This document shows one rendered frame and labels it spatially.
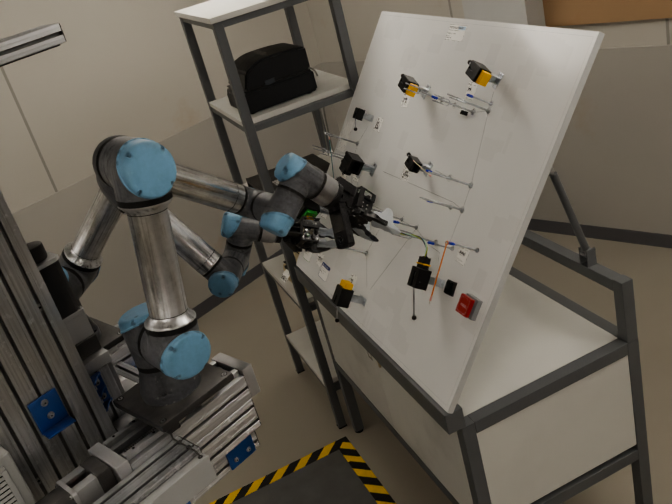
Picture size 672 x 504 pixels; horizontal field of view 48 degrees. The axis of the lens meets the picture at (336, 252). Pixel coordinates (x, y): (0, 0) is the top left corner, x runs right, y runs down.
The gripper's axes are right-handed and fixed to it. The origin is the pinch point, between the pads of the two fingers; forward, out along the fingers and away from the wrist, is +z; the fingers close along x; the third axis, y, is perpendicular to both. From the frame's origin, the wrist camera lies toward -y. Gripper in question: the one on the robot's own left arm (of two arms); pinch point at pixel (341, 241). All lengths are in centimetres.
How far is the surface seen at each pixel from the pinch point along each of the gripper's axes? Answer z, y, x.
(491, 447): 43, 8, -57
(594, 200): 186, -139, 90
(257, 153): -18, -57, 50
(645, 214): 203, -120, 78
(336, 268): 11.8, -46.5, 5.4
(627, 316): 77, 25, -20
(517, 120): 34, 43, 25
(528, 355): 57, 5, -30
